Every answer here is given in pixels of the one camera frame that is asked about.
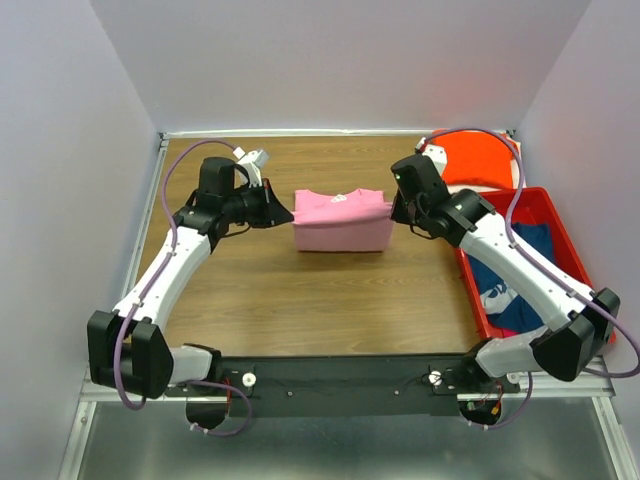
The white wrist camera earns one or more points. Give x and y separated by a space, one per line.
432 155
251 163

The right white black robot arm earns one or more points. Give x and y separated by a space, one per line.
576 319

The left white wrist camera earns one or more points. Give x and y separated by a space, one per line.
251 163

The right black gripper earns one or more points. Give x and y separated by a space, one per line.
397 212

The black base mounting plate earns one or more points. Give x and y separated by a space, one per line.
336 386

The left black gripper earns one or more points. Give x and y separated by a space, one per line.
272 211

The light pink t shirt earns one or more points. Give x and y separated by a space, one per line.
358 221

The navy blue t shirt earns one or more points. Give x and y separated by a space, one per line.
503 306

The magenta t shirt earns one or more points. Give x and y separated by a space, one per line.
507 333

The folded orange t shirt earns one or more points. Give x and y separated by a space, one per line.
476 159

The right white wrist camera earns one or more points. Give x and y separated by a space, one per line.
432 155

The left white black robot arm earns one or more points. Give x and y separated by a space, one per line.
127 347

